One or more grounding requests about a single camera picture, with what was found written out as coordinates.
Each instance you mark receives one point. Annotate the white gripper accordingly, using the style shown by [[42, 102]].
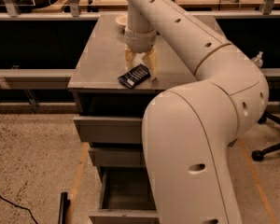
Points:
[[140, 42]]

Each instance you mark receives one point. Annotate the dark blue rxbar wrapper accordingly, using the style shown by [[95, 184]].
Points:
[[135, 76]]

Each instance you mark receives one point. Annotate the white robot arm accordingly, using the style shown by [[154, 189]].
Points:
[[186, 129]]

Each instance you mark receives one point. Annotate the grey wooden drawer cabinet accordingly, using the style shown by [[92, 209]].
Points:
[[106, 25]]

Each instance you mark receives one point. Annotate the grey top drawer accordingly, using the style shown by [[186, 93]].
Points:
[[109, 129]]

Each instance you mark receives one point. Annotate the grey middle drawer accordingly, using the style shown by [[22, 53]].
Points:
[[117, 157]]

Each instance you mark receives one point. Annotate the grey open bottom drawer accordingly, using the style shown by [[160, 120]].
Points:
[[125, 198]]

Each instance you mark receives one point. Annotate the white ceramic bowl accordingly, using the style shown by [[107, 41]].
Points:
[[122, 20]]

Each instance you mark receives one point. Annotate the clear sanitizer pump bottle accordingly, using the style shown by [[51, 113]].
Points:
[[258, 60]]

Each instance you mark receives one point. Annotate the black office chair base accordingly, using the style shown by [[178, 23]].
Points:
[[271, 141]]

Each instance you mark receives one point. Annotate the black bar on floor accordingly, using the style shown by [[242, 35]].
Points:
[[64, 204]]

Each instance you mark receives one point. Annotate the grey metal railing frame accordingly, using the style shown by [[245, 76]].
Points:
[[28, 75]]

